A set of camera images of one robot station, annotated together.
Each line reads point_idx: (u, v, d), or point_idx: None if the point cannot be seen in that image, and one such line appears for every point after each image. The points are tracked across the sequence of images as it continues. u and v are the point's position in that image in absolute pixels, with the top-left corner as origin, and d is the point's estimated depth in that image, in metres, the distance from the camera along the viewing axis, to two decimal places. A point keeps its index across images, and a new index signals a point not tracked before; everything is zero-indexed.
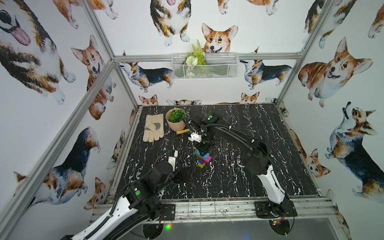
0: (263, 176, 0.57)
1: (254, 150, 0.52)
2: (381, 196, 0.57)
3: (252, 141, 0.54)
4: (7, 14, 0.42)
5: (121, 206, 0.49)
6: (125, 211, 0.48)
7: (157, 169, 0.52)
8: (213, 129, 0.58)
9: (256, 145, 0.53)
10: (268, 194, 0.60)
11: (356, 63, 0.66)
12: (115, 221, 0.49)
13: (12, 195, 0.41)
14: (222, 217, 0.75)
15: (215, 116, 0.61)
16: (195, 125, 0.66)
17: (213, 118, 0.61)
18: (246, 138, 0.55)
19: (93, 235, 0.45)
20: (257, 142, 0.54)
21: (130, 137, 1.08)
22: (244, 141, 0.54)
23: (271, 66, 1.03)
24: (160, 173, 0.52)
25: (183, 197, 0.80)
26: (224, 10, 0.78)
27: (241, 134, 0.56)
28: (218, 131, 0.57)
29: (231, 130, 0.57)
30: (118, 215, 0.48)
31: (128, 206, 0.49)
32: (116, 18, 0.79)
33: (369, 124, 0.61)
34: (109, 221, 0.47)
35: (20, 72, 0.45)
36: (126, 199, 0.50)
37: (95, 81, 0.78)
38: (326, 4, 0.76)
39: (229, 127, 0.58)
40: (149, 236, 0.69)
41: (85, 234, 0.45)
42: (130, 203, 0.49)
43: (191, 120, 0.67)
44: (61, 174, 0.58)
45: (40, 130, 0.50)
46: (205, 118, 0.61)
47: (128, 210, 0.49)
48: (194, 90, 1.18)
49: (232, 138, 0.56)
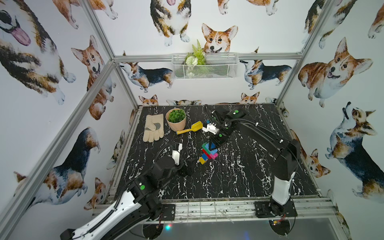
0: (284, 182, 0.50)
1: (282, 151, 0.47)
2: (381, 196, 0.57)
3: (281, 140, 0.49)
4: (7, 15, 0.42)
5: (124, 201, 0.48)
6: (128, 205, 0.48)
7: (158, 164, 0.51)
8: (237, 125, 0.57)
9: (286, 144, 0.48)
10: (273, 194, 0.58)
11: (356, 63, 0.66)
12: (118, 215, 0.48)
13: (13, 195, 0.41)
14: (222, 217, 0.75)
15: (241, 111, 0.58)
16: (219, 117, 0.66)
17: (238, 113, 0.58)
18: (273, 138, 0.50)
19: (97, 227, 0.44)
20: (287, 142, 0.49)
21: (130, 137, 1.08)
22: (271, 140, 0.50)
23: (271, 66, 1.03)
24: (161, 169, 0.51)
25: (183, 197, 0.80)
26: (224, 10, 0.78)
27: (269, 133, 0.52)
28: (243, 126, 0.55)
29: (257, 127, 0.53)
30: (122, 208, 0.47)
31: (132, 200, 0.49)
32: (116, 19, 0.79)
33: (369, 124, 0.61)
34: (112, 215, 0.46)
35: (20, 72, 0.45)
36: (131, 193, 0.50)
37: (95, 81, 0.78)
38: (326, 4, 0.75)
39: (255, 124, 0.54)
40: (150, 236, 0.69)
41: (88, 228, 0.44)
42: (135, 197, 0.49)
43: (214, 111, 0.66)
44: (61, 174, 0.58)
45: (40, 130, 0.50)
46: (230, 112, 0.58)
47: (132, 205, 0.49)
48: (194, 90, 1.18)
49: (256, 136, 0.53)
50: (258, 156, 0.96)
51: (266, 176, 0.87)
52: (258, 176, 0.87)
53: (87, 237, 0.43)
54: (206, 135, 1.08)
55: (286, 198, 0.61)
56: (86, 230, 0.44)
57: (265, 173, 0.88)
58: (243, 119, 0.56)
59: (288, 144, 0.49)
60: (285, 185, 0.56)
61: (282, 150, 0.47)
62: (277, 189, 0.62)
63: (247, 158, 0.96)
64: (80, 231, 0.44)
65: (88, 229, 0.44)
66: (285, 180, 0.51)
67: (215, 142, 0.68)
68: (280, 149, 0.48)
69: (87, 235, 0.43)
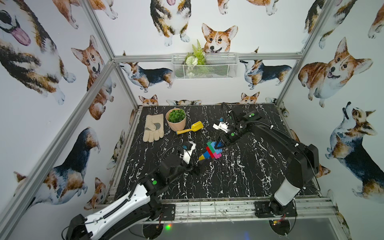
0: (294, 189, 0.54)
1: (297, 154, 0.46)
2: (381, 196, 0.57)
3: (296, 144, 0.48)
4: (7, 14, 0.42)
5: (138, 192, 0.52)
6: (141, 198, 0.51)
7: (164, 162, 0.54)
8: (252, 127, 0.58)
9: (302, 148, 0.47)
10: (276, 194, 0.66)
11: (356, 63, 0.66)
12: (132, 205, 0.50)
13: (12, 195, 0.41)
14: (222, 217, 0.75)
15: (257, 115, 0.59)
16: (235, 117, 0.67)
17: (254, 116, 0.59)
18: (288, 142, 0.49)
19: (111, 214, 0.46)
20: (303, 146, 0.47)
21: (130, 137, 1.08)
22: (286, 144, 0.49)
23: (271, 66, 1.03)
24: (167, 167, 0.53)
25: (183, 197, 0.80)
26: (224, 10, 0.78)
27: (284, 136, 0.51)
28: (258, 128, 0.56)
29: (272, 130, 0.53)
30: (135, 200, 0.50)
31: (145, 193, 0.52)
32: (116, 19, 0.79)
33: (369, 124, 0.61)
34: (127, 204, 0.49)
35: (20, 72, 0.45)
36: (143, 186, 0.53)
37: (95, 81, 0.78)
38: (326, 4, 0.76)
39: (270, 127, 0.54)
40: (150, 236, 0.69)
41: (102, 214, 0.45)
42: (148, 190, 0.53)
43: (231, 111, 0.68)
44: (61, 174, 0.58)
45: (40, 130, 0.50)
46: (246, 115, 0.60)
47: (145, 198, 0.52)
48: (194, 90, 1.17)
49: (271, 138, 0.53)
50: (258, 156, 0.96)
51: (266, 176, 0.87)
52: (258, 176, 0.87)
53: (100, 224, 0.44)
54: (206, 135, 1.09)
55: (289, 201, 0.61)
56: (99, 216, 0.45)
57: (265, 173, 0.88)
58: (258, 122, 0.56)
59: (304, 148, 0.47)
60: (295, 191, 0.54)
61: (296, 153, 0.46)
62: (282, 191, 0.61)
63: (247, 158, 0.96)
64: (93, 217, 0.44)
65: (101, 215, 0.45)
66: (296, 187, 0.50)
67: (224, 141, 0.68)
68: (295, 152, 0.46)
69: (100, 221, 0.44)
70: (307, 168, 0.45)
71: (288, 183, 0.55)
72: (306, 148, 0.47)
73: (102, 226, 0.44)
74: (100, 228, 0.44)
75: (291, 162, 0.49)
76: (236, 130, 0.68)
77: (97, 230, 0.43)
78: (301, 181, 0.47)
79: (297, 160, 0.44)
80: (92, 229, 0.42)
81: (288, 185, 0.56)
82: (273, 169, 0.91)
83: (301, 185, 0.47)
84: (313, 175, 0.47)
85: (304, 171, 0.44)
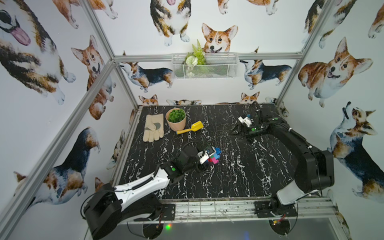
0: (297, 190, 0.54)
1: (306, 154, 0.47)
2: (380, 196, 0.57)
3: (309, 146, 0.49)
4: (7, 14, 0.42)
5: (160, 174, 0.55)
6: (163, 179, 0.54)
7: (185, 151, 0.59)
8: (272, 128, 0.62)
9: (315, 150, 0.47)
10: (278, 192, 0.66)
11: (356, 63, 0.66)
12: (155, 184, 0.53)
13: (13, 195, 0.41)
14: (222, 217, 0.75)
15: (280, 118, 0.63)
16: (260, 116, 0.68)
17: (277, 119, 0.63)
18: (302, 143, 0.50)
19: (139, 188, 0.48)
20: (316, 149, 0.47)
21: (130, 137, 1.08)
22: (299, 144, 0.50)
23: (271, 66, 1.03)
24: (187, 156, 0.58)
25: (183, 197, 0.80)
26: (224, 10, 0.78)
27: (300, 139, 0.52)
28: (277, 129, 0.59)
29: (289, 132, 0.56)
30: (158, 180, 0.53)
31: (166, 176, 0.55)
32: (116, 18, 0.79)
33: (369, 124, 0.61)
34: (151, 182, 0.51)
35: (20, 72, 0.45)
36: (164, 170, 0.57)
37: (95, 81, 0.78)
38: (326, 4, 0.76)
39: (288, 129, 0.57)
40: (150, 236, 0.69)
41: (130, 186, 0.47)
42: (167, 174, 0.56)
43: (259, 110, 0.72)
44: (61, 174, 0.58)
45: (40, 130, 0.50)
46: (270, 118, 0.64)
47: (166, 180, 0.55)
48: (193, 91, 1.17)
49: (285, 138, 0.56)
50: (258, 156, 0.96)
51: (266, 176, 0.87)
52: (258, 176, 0.87)
53: (129, 193, 0.45)
54: (206, 135, 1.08)
55: (289, 202, 0.61)
56: (127, 188, 0.46)
57: (265, 173, 0.88)
58: (280, 123, 0.60)
59: (317, 151, 0.47)
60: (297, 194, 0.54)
61: (306, 153, 0.47)
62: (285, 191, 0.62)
63: (247, 158, 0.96)
64: (123, 186, 0.46)
65: (128, 187, 0.46)
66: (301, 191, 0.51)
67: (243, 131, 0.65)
68: (305, 152, 0.47)
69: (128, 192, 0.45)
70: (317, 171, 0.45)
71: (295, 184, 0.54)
72: (320, 151, 0.47)
73: (131, 197, 0.46)
74: (129, 198, 0.45)
75: (300, 161, 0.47)
76: (258, 128, 0.73)
77: (126, 200, 0.44)
78: (310, 187, 0.45)
79: (305, 158, 0.45)
80: (122, 198, 0.43)
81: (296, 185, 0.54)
82: (273, 168, 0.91)
83: (308, 189, 0.46)
84: (323, 185, 0.45)
85: (310, 171, 0.44)
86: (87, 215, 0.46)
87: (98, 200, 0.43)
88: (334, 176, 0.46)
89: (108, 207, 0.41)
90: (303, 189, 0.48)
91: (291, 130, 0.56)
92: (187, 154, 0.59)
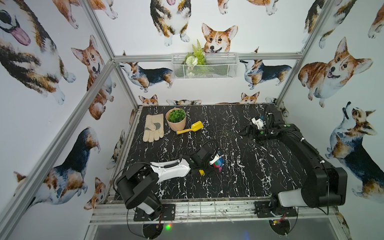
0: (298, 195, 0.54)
1: (317, 170, 0.44)
2: (381, 196, 0.57)
3: (322, 162, 0.45)
4: (7, 14, 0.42)
5: (184, 162, 0.60)
6: (186, 166, 0.59)
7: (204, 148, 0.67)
8: (283, 135, 0.59)
9: (327, 167, 0.44)
10: (280, 192, 0.65)
11: (356, 63, 0.66)
12: (179, 169, 0.57)
13: (12, 195, 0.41)
14: (222, 217, 0.75)
15: (294, 126, 0.59)
16: (272, 120, 0.68)
17: (290, 127, 0.59)
18: (314, 157, 0.47)
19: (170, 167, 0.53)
20: (329, 166, 0.44)
21: (130, 137, 1.08)
22: (310, 158, 0.47)
23: (271, 66, 1.03)
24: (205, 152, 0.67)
25: (183, 197, 0.80)
26: (224, 10, 0.78)
27: (313, 150, 0.49)
28: (288, 137, 0.56)
29: (302, 142, 0.52)
30: (182, 166, 0.58)
31: (188, 165, 0.60)
32: (116, 18, 0.79)
33: (369, 124, 0.61)
34: (177, 166, 0.56)
35: (20, 72, 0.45)
36: (185, 160, 0.62)
37: (95, 81, 0.78)
38: (326, 4, 0.76)
39: (301, 139, 0.53)
40: (150, 236, 0.69)
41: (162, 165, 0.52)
42: (188, 164, 0.61)
43: (271, 113, 0.69)
44: (61, 174, 0.58)
45: (40, 130, 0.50)
46: (282, 124, 0.60)
47: (188, 169, 0.60)
48: (193, 91, 1.17)
49: (298, 149, 0.52)
50: (258, 156, 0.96)
51: (266, 176, 0.87)
52: (258, 176, 0.87)
53: (162, 171, 0.49)
54: (206, 135, 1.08)
55: (289, 204, 0.61)
56: (160, 166, 0.51)
57: (265, 173, 0.88)
58: (291, 131, 0.57)
59: (330, 168, 0.43)
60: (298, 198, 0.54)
61: (317, 168, 0.44)
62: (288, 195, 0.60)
63: (246, 158, 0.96)
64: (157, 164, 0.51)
65: (161, 165, 0.51)
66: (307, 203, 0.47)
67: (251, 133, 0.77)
68: (316, 167, 0.44)
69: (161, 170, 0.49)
70: (326, 189, 0.42)
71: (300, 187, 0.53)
72: (333, 168, 0.43)
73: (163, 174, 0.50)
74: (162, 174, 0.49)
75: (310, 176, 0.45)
76: (266, 132, 0.70)
77: (160, 175, 0.48)
78: (317, 203, 0.43)
79: (315, 174, 0.42)
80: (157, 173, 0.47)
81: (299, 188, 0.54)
82: (272, 168, 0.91)
83: (315, 205, 0.44)
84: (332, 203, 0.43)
85: (320, 188, 0.41)
86: (123, 185, 0.46)
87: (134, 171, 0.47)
88: (346, 195, 0.42)
89: (146, 179, 0.45)
90: (310, 203, 0.46)
91: (303, 140, 0.53)
92: (206, 151, 0.66)
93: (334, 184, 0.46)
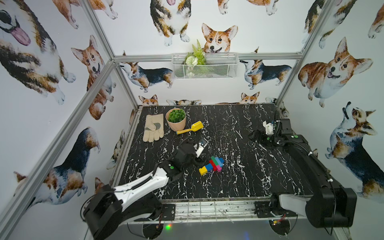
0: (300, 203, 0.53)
1: (324, 188, 0.42)
2: (381, 196, 0.57)
3: (330, 180, 0.43)
4: (7, 14, 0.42)
5: (159, 173, 0.55)
6: (162, 177, 0.55)
7: (182, 149, 0.59)
8: (290, 146, 0.56)
9: (335, 186, 0.42)
10: (282, 195, 0.65)
11: (356, 63, 0.66)
12: (154, 183, 0.53)
13: (12, 195, 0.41)
14: (222, 217, 0.75)
15: (301, 138, 0.57)
16: (279, 129, 0.65)
17: (297, 139, 0.57)
18: (322, 174, 0.45)
19: (138, 187, 0.48)
20: (337, 185, 0.42)
21: (130, 137, 1.08)
22: (318, 175, 0.45)
23: (271, 66, 1.03)
24: (184, 153, 0.59)
25: (183, 197, 0.80)
26: (224, 10, 0.78)
27: (321, 166, 0.47)
28: (294, 149, 0.54)
29: (309, 157, 0.50)
30: (158, 178, 0.54)
31: (165, 174, 0.56)
32: (116, 18, 0.79)
33: (369, 124, 0.61)
34: (151, 181, 0.52)
35: (20, 72, 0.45)
36: (162, 169, 0.57)
37: (95, 81, 0.78)
38: (326, 4, 0.75)
39: (308, 152, 0.51)
40: (150, 236, 0.69)
41: (129, 186, 0.47)
42: (166, 173, 0.57)
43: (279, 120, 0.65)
44: (61, 174, 0.58)
45: (40, 130, 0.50)
46: (289, 135, 0.58)
47: (165, 179, 0.56)
48: (193, 91, 1.17)
49: (304, 163, 0.50)
50: (258, 156, 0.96)
51: (266, 176, 0.87)
52: (258, 176, 0.87)
53: (129, 193, 0.46)
54: (206, 135, 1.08)
55: (288, 207, 0.61)
56: (127, 188, 0.47)
57: (265, 173, 0.88)
58: (299, 144, 0.54)
59: (338, 188, 0.41)
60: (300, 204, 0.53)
61: (325, 187, 0.42)
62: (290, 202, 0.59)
63: (247, 158, 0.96)
64: (122, 187, 0.46)
65: (128, 187, 0.47)
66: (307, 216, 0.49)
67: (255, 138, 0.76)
68: (322, 186, 0.42)
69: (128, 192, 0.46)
70: (333, 209, 0.39)
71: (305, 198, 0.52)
72: (341, 188, 0.41)
73: (131, 196, 0.46)
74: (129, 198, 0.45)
75: (316, 194, 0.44)
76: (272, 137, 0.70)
77: (126, 200, 0.44)
78: (322, 223, 0.41)
79: (322, 193, 0.40)
80: (122, 198, 0.44)
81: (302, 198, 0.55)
82: (272, 168, 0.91)
83: (320, 225, 0.42)
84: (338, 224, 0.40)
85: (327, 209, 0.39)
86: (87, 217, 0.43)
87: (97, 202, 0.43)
88: (353, 218, 0.40)
89: (108, 208, 0.41)
90: (314, 223, 0.44)
91: (311, 154, 0.51)
92: (184, 152, 0.59)
93: (341, 205, 0.44)
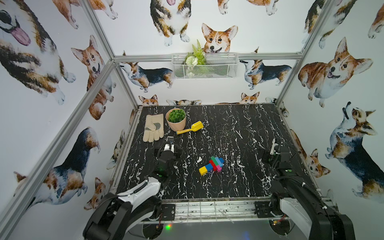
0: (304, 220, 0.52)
1: (319, 215, 0.44)
2: (381, 196, 0.57)
3: (324, 207, 0.46)
4: (7, 14, 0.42)
5: (151, 179, 0.60)
6: (156, 182, 0.60)
7: (162, 158, 0.64)
8: (286, 180, 0.61)
9: (330, 213, 0.44)
10: (283, 200, 0.64)
11: (356, 63, 0.66)
12: (152, 186, 0.58)
13: (12, 195, 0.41)
14: (222, 217, 0.75)
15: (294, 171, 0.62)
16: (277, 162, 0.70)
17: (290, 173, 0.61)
18: (317, 202, 0.47)
19: (139, 191, 0.51)
20: (332, 212, 0.44)
21: (130, 137, 1.08)
22: (313, 203, 0.48)
23: (271, 66, 1.02)
24: (165, 160, 0.64)
25: (183, 197, 0.80)
26: (224, 10, 0.78)
27: (314, 196, 0.50)
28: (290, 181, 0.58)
29: (303, 187, 0.54)
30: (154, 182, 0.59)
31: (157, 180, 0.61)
32: (116, 19, 0.79)
33: (369, 124, 0.61)
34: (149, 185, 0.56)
35: (20, 72, 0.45)
36: (153, 177, 0.62)
37: (95, 81, 0.78)
38: (326, 4, 0.75)
39: (302, 184, 0.55)
40: (150, 237, 0.69)
41: (131, 191, 0.50)
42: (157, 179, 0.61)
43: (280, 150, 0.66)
44: (61, 174, 0.58)
45: (40, 130, 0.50)
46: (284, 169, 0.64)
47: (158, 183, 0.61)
48: (193, 91, 1.17)
49: (298, 192, 0.54)
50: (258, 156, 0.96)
51: (266, 176, 0.87)
52: (258, 176, 0.87)
53: (133, 196, 0.48)
54: (206, 135, 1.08)
55: (288, 212, 0.61)
56: (130, 192, 0.49)
57: (265, 173, 0.88)
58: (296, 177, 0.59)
59: (333, 213, 0.43)
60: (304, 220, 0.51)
61: (320, 214, 0.44)
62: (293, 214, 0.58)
63: (247, 158, 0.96)
64: (125, 192, 0.48)
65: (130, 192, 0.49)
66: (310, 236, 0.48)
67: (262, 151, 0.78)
68: (318, 212, 0.44)
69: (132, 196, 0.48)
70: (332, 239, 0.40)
71: (308, 219, 0.51)
72: (336, 214, 0.43)
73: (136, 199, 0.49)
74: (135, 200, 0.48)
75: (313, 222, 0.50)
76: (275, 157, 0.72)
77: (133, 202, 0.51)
78: None
79: (318, 219, 0.42)
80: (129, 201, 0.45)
81: (306, 218, 0.52)
82: None
83: None
84: None
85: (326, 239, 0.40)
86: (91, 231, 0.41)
87: (101, 212, 0.43)
88: None
89: (119, 211, 0.43)
90: None
91: (304, 186, 0.54)
92: (166, 159, 0.64)
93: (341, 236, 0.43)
